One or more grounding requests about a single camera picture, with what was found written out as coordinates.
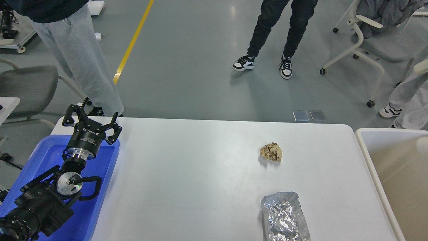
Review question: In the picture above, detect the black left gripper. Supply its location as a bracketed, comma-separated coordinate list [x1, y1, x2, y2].
[62, 97, 123, 160]

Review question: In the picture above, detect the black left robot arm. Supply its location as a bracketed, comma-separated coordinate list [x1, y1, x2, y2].
[1, 98, 122, 241]

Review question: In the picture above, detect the grey office chair left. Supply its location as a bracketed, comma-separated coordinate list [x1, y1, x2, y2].
[0, 58, 84, 128]

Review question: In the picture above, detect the white side table corner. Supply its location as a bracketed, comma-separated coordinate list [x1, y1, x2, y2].
[0, 96, 20, 125]

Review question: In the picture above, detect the blue plastic bin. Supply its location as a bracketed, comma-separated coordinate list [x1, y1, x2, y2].
[0, 135, 121, 241]

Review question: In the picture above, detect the person in navy hoodie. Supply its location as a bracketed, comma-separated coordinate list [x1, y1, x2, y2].
[7, 0, 124, 116]

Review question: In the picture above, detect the white floor board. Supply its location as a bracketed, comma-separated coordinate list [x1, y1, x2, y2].
[87, 0, 105, 16]

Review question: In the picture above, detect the wheeled metal platform cart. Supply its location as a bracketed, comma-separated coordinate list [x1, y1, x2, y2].
[1, 5, 36, 54]

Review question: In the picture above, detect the crumpled brown paper ball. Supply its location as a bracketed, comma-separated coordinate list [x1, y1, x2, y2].
[259, 142, 283, 162]

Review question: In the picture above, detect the silver floor plate left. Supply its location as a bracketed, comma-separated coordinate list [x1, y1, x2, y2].
[292, 110, 309, 122]

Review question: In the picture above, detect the silver floor plate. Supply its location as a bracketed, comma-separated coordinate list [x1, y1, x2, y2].
[309, 110, 327, 122]
[292, 110, 309, 122]

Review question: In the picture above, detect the crumpled silver foil bag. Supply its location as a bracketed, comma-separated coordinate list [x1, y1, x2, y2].
[261, 191, 311, 241]

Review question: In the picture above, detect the silver floor plate right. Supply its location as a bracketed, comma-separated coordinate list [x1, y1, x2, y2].
[309, 110, 327, 122]

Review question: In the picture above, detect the person in black trousers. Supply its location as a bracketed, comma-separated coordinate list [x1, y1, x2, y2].
[231, 0, 319, 80]

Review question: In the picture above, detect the white office chair right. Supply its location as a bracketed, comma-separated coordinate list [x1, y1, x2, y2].
[320, 0, 427, 108]

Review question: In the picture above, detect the white plastic bin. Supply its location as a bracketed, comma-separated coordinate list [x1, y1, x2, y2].
[355, 128, 428, 241]

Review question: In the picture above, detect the person in white trousers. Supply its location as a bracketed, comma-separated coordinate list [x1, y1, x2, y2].
[379, 59, 428, 130]

